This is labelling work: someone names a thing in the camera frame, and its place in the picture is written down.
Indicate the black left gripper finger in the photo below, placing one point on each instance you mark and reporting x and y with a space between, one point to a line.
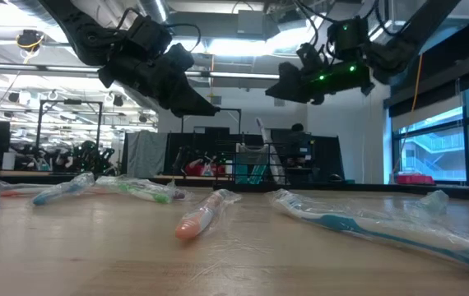
189 110
189 92

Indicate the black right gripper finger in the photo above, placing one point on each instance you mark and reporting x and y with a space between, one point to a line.
288 91
296 100

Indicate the purple toothbrush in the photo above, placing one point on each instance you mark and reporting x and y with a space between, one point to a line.
179 194
264 131

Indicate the green toothbrush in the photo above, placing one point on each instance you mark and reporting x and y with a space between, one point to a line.
148 195
434 201

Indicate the blue toothbrush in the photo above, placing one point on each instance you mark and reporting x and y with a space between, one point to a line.
341 224
53 195

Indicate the orange toothbrush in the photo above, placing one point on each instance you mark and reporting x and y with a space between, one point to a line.
195 222
12 192

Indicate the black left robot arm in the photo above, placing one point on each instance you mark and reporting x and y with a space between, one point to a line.
82 33

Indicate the person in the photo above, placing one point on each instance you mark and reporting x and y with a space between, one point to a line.
297 128

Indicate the black gantry stand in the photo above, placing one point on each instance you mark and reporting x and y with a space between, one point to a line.
230 109
70 101

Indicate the ceiling light strip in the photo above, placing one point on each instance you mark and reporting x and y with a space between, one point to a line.
238 75

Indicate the grey hanging cloth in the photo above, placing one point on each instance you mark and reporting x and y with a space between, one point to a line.
146 154

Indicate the black partition panel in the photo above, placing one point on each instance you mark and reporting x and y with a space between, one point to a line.
325 156

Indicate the grey translucent cup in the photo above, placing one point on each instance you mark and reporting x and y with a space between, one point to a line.
253 154

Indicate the grey ceiling box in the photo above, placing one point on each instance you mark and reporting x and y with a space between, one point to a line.
251 22

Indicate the small black dome object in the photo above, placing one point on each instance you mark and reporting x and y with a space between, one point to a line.
335 178

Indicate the black background robot arms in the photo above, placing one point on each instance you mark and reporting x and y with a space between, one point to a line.
90 156

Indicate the red tray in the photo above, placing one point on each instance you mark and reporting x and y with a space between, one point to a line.
415 179

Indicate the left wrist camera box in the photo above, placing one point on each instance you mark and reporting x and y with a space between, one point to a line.
148 35

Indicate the black aluminium table frame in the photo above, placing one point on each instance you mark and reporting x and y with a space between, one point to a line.
382 188

